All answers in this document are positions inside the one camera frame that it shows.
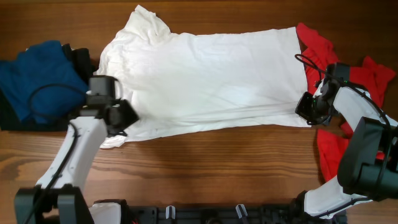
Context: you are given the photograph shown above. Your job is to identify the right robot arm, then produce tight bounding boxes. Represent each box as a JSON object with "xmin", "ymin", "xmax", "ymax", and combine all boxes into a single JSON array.
[{"xmin": 295, "ymin": 63, "xmax": 397, "ymax": 220}]

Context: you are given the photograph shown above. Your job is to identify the white t-shirt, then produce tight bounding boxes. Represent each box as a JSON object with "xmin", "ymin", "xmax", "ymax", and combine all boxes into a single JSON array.
[{"xmin": 98, "ymin": 6, "xmax": 308, "ymax": 149}]

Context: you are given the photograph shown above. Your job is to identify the red t-shirt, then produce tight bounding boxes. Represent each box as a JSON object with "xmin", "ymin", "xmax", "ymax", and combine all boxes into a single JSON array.
[{"xmin": 296, "ymin": 23, "xmax": 396, "ymax": 181}]

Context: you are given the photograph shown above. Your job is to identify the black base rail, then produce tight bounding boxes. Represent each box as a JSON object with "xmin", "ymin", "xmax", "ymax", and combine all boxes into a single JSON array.
[{"xmin": 90, "ymin": 198, "xmax": 348, "ymax": 224}]

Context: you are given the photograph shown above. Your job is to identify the blue folded shirt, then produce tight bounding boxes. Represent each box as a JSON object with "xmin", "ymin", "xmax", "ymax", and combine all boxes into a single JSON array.
[{"xmin": 1, "ymin": 40, "xmax": 88, "ymax": 124}]

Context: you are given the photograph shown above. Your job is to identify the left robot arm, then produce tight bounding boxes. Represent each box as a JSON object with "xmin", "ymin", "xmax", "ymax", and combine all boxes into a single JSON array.
[{"xmin": 14, "ymin": 75, "xmax": 139, "ymax": 223}]

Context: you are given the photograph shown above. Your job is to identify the black folded garment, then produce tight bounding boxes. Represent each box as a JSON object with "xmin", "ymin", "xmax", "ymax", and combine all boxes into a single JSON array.
[{"xmin": 1, "ymin": 44, "xmax": 96, "ymax": 132}]

